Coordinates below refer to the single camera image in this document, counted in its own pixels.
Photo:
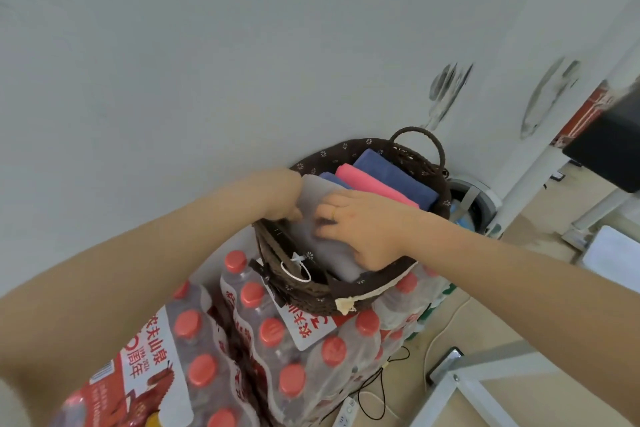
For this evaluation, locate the person's left hand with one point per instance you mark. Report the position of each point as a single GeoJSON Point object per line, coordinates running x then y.
{"type": "Point", "coordinates": [285, 194]}

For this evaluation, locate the person's right hand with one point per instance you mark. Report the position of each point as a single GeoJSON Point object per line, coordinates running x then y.
{"type": "Point", "coordinates": [372, 226]}

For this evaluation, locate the pink towel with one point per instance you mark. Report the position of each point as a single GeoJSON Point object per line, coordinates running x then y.
{"type": "Point", "coordinates": [370, 184]}

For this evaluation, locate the grey towel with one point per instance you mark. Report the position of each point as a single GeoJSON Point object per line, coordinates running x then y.
{"type": "Point", "coordinates": [330, 251]}

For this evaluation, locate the blue towel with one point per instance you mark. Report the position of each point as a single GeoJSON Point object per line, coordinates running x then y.
{"type": "Point", "coordinates": [395, 176]}
{"type": "Point", "coordinates": [332, 179]}

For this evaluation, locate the brown wicker basket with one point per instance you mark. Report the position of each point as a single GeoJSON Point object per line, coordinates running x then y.
{"type": "Point", "coordinates": [310, 296]}

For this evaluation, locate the person's right forearm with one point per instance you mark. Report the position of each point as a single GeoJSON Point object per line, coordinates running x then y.
{"type": "Point", "coordinates": [540, 301]}

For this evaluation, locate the person's left forearm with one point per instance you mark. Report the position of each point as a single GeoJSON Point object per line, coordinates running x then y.
{"type": "Point", "coordinates": [140, 281]}

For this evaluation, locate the white zip tie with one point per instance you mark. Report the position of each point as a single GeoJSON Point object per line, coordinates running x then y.
{"type": "Point", "coordinates": [295, 269]}

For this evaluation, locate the grey trash bin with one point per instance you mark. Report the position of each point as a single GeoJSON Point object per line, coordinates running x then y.
{"type": "Point", "coordinates": [480, 196]}

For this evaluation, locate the stack of bottled water packs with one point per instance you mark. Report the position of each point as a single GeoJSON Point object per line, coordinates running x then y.
{"type": "Point", "coordinates": [225, 366]}

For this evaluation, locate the white power strip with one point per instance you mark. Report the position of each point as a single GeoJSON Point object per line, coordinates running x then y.
{"type": "Point", "coordinates": [345, 414]}

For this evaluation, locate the red and white banner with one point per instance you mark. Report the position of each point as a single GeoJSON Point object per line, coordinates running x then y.
{"type": "Point", "coordinates": [582, 114]}

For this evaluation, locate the black bench pad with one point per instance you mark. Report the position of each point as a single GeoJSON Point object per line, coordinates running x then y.
{"type": "Point", "coordinates": [610, 146]}

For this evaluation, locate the white shirt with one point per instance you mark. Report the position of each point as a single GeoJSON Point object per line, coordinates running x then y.
{"type": "Point", "coordinates": [12, 409]}

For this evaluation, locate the white bench rack frame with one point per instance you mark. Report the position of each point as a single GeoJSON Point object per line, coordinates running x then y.
{"type": "Point", "coordinates": [530, 181]}

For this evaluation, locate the white gym frame grey panel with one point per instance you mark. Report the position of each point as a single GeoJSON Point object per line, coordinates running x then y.
{"type": "Point", "coordinates": [475, 371]}

